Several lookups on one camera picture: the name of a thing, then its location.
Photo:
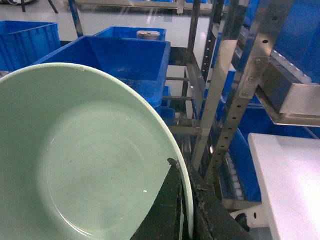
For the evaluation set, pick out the large blue tote bin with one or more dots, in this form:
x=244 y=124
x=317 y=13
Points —
x=140 y=64

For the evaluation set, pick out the pale green bowl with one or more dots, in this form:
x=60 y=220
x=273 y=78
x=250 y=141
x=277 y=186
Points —
x=82 y=156

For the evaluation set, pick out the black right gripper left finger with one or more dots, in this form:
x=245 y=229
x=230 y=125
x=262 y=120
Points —
x=164 y=218

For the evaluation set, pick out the blue bin behind tote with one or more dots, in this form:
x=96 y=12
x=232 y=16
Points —
x=128 y=32

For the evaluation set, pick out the steel rack upright post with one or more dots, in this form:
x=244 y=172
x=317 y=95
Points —
x=268 y=22

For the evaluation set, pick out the blue crate left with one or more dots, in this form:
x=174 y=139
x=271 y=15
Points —
x=22 y=43

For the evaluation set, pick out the white table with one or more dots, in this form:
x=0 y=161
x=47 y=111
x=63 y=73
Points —
x=288 y=173

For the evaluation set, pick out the grey white container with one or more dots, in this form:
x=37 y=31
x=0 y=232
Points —
x=148 y=35

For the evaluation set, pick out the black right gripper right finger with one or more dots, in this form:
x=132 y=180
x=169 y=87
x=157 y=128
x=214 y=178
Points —
x=212 y=221

